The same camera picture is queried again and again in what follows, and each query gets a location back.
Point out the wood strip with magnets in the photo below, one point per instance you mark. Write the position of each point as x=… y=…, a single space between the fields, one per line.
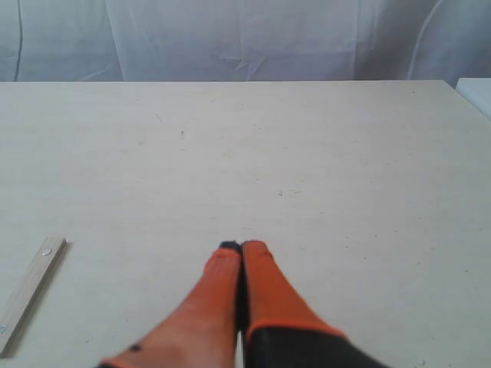
x=23 y=297

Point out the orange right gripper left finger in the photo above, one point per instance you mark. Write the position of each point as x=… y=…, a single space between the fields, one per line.
x=202 y=331

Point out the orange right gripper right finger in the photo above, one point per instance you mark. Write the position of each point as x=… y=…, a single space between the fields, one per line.
x=283 y=331

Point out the white side table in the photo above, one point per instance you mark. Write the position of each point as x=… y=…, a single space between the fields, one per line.
x=477 y=91

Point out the white backdrop cloth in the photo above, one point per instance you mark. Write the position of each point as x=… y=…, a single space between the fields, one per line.
x=244 y=40

